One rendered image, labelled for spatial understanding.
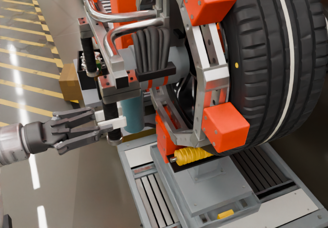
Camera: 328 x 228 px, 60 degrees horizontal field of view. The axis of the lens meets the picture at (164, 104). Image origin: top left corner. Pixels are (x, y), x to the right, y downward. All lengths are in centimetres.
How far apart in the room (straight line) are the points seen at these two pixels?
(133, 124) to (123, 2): 51
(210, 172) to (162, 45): 84
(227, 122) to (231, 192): 72
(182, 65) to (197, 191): 65
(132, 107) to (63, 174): 78
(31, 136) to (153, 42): 35
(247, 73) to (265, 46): 7
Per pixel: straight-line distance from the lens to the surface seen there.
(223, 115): 67
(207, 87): 65
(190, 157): 104
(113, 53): 64
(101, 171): 168
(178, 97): 112
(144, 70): 63
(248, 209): 139
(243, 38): 65
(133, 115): 110
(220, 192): 133
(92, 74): 104
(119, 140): 78
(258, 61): 66
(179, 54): 86
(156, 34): 64
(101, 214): 154
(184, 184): 133
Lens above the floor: 134
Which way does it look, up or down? 41 degrees down
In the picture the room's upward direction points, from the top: straight up
